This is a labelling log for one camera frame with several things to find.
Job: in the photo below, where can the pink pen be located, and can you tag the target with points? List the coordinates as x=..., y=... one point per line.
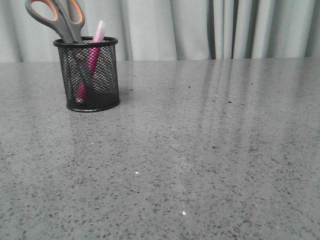
x=88, y=70

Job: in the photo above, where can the grey orange scissors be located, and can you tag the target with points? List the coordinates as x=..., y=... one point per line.
x=67, y=23

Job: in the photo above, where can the black mesh pen holder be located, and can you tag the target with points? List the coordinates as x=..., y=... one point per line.
x=103, y=92

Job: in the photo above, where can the grey curtain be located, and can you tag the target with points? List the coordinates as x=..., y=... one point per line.
x=207, y=29

